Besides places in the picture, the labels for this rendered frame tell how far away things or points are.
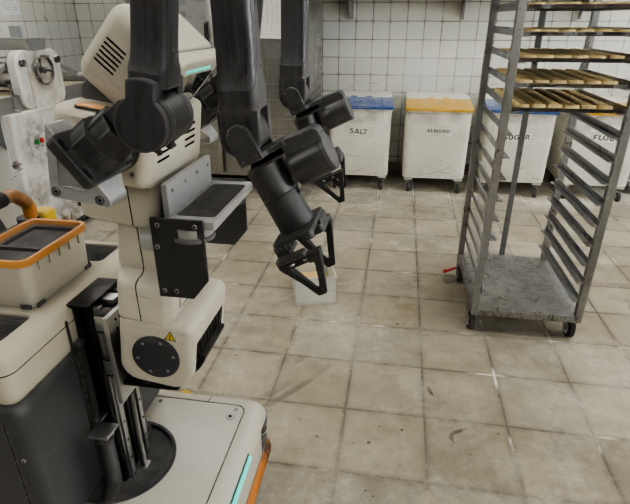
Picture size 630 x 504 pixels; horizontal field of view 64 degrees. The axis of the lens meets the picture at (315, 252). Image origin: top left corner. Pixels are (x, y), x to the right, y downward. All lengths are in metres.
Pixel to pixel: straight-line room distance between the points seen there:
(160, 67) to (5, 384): 0.67
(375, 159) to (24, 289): 3.56
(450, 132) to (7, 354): 3.77
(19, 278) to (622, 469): 1.88
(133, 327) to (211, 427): 0.58
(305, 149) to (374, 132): 3.65
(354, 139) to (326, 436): 2.94
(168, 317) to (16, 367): 0.29
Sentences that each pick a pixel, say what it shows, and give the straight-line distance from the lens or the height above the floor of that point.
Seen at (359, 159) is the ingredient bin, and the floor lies 0.27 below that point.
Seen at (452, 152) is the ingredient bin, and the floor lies 0.36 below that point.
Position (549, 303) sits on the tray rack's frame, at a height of 0.15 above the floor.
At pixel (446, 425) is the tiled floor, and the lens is 2.03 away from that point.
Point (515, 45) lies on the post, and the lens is 2.12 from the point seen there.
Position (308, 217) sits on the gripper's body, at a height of 1.10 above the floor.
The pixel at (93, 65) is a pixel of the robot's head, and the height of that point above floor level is 1.30.
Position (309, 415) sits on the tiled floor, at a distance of 2.00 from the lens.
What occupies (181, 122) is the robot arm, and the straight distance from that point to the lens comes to 0.77.
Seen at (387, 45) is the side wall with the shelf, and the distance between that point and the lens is 4.91.
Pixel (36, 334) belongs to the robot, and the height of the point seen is 0.80.
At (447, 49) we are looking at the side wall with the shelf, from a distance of 4.93.
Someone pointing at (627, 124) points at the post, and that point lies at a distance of 2.28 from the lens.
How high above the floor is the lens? 1.36
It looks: 25 degrees down
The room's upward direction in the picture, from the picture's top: straight up
